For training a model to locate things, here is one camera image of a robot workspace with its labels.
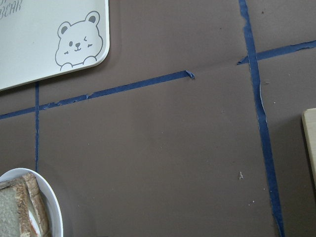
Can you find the bottom bread slice on plate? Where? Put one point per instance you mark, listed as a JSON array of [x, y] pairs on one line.
[[38, 208]]

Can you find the bread slice with seeded crust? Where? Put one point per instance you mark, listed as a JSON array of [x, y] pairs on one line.
[[14, 210]]

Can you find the white round plate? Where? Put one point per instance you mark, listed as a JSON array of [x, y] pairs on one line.
[[49, 199]]

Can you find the orange white filling on plate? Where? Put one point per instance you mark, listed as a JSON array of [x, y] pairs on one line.
[[35, 231]]

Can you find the cream tray with bear print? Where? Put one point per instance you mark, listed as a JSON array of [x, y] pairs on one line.
[[41, 39]]

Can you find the bamboo cutting board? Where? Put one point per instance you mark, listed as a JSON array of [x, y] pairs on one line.
[[309, 125]]

